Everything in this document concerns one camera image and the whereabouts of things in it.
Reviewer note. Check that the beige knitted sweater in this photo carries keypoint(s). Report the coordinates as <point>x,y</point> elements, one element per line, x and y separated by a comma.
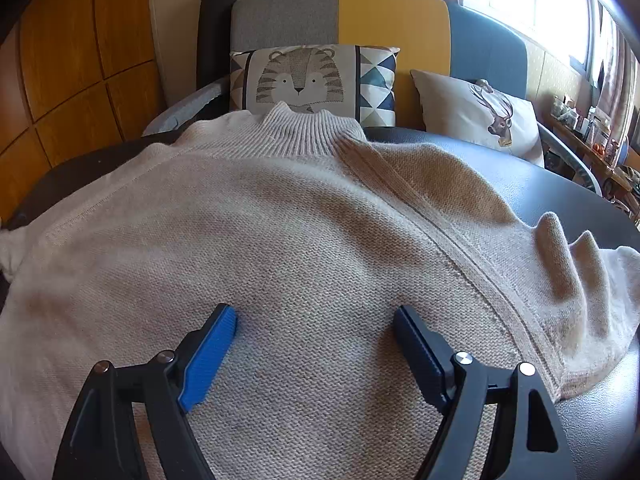
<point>310,240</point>

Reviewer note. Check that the patterned curtain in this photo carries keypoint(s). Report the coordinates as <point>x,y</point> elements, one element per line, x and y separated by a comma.
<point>620,70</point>

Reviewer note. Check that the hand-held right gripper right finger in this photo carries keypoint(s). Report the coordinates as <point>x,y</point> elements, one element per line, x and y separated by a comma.
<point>415,345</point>

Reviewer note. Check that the light grey armrest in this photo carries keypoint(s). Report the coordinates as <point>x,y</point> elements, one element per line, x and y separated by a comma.
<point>575,160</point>
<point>185,105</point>

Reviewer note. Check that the bright window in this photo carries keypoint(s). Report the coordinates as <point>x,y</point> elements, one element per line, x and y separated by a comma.
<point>525,0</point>

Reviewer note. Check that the deer print cushion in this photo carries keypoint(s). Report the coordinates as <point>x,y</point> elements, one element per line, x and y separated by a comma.
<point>460,110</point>

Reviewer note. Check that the grey yellow blue sofa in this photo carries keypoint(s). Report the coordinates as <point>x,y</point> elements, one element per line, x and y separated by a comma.
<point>390,20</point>

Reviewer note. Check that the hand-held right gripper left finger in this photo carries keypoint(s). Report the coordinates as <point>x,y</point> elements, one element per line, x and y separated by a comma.
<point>210,355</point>

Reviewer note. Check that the black rolled mat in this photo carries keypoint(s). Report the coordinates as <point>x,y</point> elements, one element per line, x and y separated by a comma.
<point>215,35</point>

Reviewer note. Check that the cluttered wooden shelf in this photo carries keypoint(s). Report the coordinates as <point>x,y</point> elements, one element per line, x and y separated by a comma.
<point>600,145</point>

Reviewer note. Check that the tiger print cushion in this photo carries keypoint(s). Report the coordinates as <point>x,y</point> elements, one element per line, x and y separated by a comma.
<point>300,80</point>

